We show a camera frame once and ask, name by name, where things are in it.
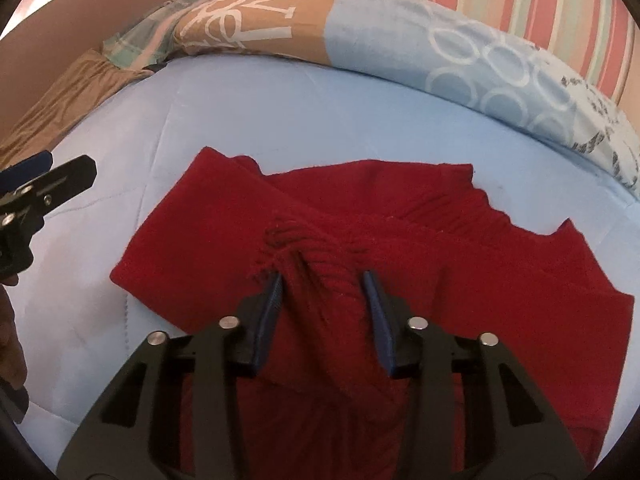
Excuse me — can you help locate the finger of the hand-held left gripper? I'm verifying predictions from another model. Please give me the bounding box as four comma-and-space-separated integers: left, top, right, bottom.
0, 151, 53, 194
0, 155, 97, 287

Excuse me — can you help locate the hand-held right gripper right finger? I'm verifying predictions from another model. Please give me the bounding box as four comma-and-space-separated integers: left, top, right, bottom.
362, 270, 588, 480

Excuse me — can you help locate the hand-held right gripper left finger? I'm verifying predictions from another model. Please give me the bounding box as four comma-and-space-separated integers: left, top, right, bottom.
56, 271, 286, 480

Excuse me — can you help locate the red knit sweater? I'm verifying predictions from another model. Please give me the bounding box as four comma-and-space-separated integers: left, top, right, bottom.
109, 146, 636, 480

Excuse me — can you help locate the brown wrinkled cloth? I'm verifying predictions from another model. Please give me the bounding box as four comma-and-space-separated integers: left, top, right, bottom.
0, 49, 153, 171

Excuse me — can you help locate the brown headboard panel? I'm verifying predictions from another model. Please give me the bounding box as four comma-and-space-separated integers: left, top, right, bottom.
0, 0, 273, 161

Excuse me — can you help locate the light blue quilted bed cover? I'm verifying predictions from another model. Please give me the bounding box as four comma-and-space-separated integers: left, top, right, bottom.
12, 52, 640, 476

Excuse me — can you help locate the patterned blue orange pillow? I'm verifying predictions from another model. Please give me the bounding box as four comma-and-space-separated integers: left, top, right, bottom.
172, 0, 640, 193

